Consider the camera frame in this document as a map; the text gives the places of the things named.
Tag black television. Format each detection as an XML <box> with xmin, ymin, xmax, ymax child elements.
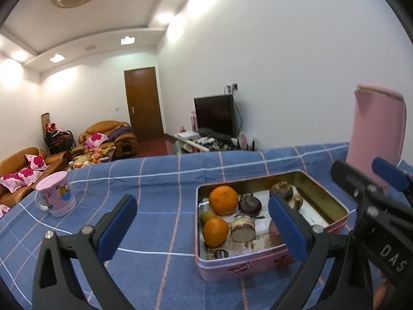
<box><xmin>194</xmin><ymin>95</ymin><xmax>237</xmax><ymax>137</ymax></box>

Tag right hand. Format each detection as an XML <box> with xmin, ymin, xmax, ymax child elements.
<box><xmin>373</xmin><ymin>272</ymin><xmax>391</xmax><ymax>309</ymax></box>

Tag large orange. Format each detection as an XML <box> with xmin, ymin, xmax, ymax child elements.
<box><xmin>209</xmin><ymin>185</ymin><xmax>239</xmax><ymax>215</ymax></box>

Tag brown leather sofa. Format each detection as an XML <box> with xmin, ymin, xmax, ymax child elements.
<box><xmin>1</xmin><ymin>147</ymin><xmax>69</xmax><ymax>208</ymax></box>

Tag brown leather armchair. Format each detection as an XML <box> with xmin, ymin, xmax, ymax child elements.
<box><xmin>70</xmin><ymin>120</ymin><xmax>139</xmax><ymax>160</ymax></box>

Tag small orange front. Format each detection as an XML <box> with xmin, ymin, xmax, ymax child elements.
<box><xmin>268</xmin><ymin>221</ymin><xmax>283</xmax><ymax>246</ymax></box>

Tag pink tin lid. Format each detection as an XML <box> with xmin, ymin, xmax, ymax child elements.
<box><xmin>346</xmin><ymin>84</ymin><xmax>407</xmax><ymax>191</ymax></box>

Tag pink cartoon mug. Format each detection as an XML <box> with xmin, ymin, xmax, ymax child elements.
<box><xmin>34</xmin><ymin>171</ymin><xmax>76</xmax><ymax>218</ymax></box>

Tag small orange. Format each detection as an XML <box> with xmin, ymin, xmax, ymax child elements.
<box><xmin>268</xmin><ymin>221</ymin><xmax>283</xmax><ymax>246</ymax></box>
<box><xmin>203</xmin><ymin>218</ymin><xmax>229</xmax><ymax>247</ymax></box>

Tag brown wooden door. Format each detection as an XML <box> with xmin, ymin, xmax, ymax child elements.
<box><xmin>124</xmin><ymin>67</ymin><xmax>164</xmax><ymax>143</ymax></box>

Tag blue plaid tablecloth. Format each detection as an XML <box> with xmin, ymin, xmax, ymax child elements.
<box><xmin>1</xmin><ymin>143</ymin><xmax>356</xmax><ymax>309</ymax></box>

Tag dark mangosteen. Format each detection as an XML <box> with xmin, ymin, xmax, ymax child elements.
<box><xmin>238</xmin><ymin>194</ymin><xmax>262</xmax><ymax>217</ymax></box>

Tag brown kiwi fruit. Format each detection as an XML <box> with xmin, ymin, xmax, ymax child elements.
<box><xmin>200</xmin><ymin>210</ymin><xmax>217</xmax><ymax>226</ymax></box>

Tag cluttered coffee table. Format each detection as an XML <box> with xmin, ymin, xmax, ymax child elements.
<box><xmin>69</xmin><ymin>143</ymin><xmax>116</xmax><ymax>169</ymax></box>

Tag white tv stand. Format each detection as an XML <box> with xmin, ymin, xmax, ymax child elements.
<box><xmin>173</xmin><ymin>131</ymin><xmax>257</xmax><ymax>154</ymax></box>

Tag pink tin box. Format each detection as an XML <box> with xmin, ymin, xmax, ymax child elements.
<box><xmin>195</xmin><ymin>170</ymin><xmax>349</xmax><ymax>282</ymax></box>

